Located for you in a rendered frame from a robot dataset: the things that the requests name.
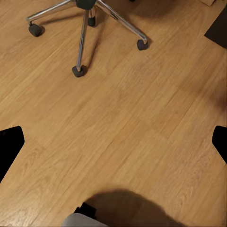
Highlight swivel chair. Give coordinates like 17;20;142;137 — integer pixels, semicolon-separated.
26;0;148;78

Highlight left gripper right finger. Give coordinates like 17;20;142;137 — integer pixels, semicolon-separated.
212;126;227;164

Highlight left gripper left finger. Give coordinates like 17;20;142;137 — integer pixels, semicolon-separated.
0;126;25;182

